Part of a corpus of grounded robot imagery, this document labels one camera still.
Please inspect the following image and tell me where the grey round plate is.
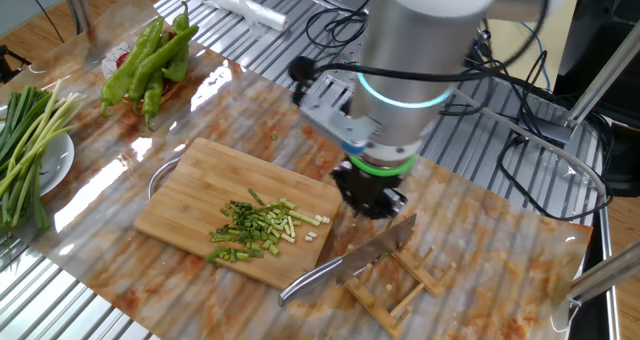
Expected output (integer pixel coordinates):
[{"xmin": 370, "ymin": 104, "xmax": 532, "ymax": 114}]
[{"xmin": 0, "ymin": 124, "xmax": 76, "ymax": 197}]

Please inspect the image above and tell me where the cream yellow panel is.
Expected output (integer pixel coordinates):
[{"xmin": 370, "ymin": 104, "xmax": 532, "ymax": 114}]
[{"xmin": 487, "ymin": 0, "xmax": 585, "ymax": 92}]

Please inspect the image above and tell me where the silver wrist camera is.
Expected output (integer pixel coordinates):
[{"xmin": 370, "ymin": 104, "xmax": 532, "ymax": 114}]
[{"xmin": 298, "ymin": 72, "xmax": 382, "ymax": 156}]

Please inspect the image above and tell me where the aluminium frame post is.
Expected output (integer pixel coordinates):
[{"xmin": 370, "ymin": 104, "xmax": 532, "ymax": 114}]
[
  {"xmin": 58, "ymin": 0, "xmax": 95, "ymax": 35},
  {"xmin": 567, "ymin": 238, "xmax": 640, "ymax": 309},
  {"xmin": 519, "ymin": 22, "xmax": 640, "ymax": 145}
]

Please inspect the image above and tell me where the wooden peg rack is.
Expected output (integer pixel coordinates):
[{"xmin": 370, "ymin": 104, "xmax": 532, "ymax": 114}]
[{"xmin": 342, "ymin": 214, "xmax": 459, "ymax": 339}]

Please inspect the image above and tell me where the black stand leg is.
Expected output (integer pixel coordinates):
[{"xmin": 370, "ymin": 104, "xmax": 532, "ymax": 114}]
[{"xmin": 0, "ymin": 44, "xmax": 32, "ymax": 85}]

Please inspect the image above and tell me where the thin blue cable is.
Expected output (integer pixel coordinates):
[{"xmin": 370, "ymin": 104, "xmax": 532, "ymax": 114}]
[{"xmin": 519, "ymin": 22, "xmax": 553, "ymax": 92}]

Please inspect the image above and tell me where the black cable bundle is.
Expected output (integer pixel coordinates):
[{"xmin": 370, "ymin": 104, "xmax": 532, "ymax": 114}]
[{"xmin": 439, "ymin": 54, "xmax": 615, "ymax": 224}]

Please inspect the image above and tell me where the marble pattern table mat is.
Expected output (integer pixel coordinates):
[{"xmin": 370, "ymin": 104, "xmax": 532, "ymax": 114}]
[{"xmin": 0, "ymin": 0, "xmax": 596, "ymax": 340}]

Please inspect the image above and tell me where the bamboo cutting board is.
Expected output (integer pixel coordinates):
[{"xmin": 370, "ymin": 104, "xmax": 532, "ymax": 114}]
[{"xmin": 133, "ymin": 137, "xmax": 344, "ymax": 291}]

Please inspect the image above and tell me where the long cut green garlic piece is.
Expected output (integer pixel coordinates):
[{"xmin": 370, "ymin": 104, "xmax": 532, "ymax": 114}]
[{"xmin": 288, "ymin": 209, "xmax": 322, "ymax": 227}]

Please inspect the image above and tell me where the clear plastic wrap roll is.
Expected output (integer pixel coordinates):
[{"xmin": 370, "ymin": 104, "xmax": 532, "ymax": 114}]
[{"xmin": 198, "ymin": 0, "xmax": 291, "ymax": 35}]

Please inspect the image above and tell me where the grey flexible conduit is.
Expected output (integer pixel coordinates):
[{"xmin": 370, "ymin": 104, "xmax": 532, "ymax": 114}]
[{"xmin": 452, "ymin": 87, "xmax": 610, "ymax": 201}]

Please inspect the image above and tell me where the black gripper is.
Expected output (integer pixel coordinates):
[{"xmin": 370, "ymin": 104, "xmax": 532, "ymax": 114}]
[{"xmin": 329, "ymin": 164, "xmax": 409, "ymax": 221}]

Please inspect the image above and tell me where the steel cleaver knife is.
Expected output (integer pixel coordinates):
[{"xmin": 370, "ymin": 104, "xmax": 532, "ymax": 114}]
[{"xmin": 277, "ymin": 213, "xmax": 418, "ymax": 309}]

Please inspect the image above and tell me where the black coiled cable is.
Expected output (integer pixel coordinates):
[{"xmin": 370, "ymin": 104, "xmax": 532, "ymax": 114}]
[{"xmin": 303, "ymin": 0, "xmax": 374, "ymax": 50}]

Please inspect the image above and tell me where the long green chili pepper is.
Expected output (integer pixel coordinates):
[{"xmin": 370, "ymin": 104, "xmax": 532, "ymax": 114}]
[
  {"xmin": 142, "ymin": 69, "xmax": 165, "ymax": 131},
  {"xmin": 162, "ymin": 42, "xmax": 190, "ymax": 84},
  {"xmin": 128, "ymin": 24, "xmax": 200, "ymax": 114},
  {"xmin": 100, "ymin": 15, "xmax": 165, "ymax": 119},
  {"xmin": 172, "ymin": 0, "xmax": 192, "ymax": 36}
]

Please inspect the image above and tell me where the bunch of green garlic stalks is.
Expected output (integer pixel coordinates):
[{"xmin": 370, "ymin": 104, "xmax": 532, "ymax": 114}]
[{"xmin": 0, "ymin": 79, "xmax": 87, "ymax": 234}]

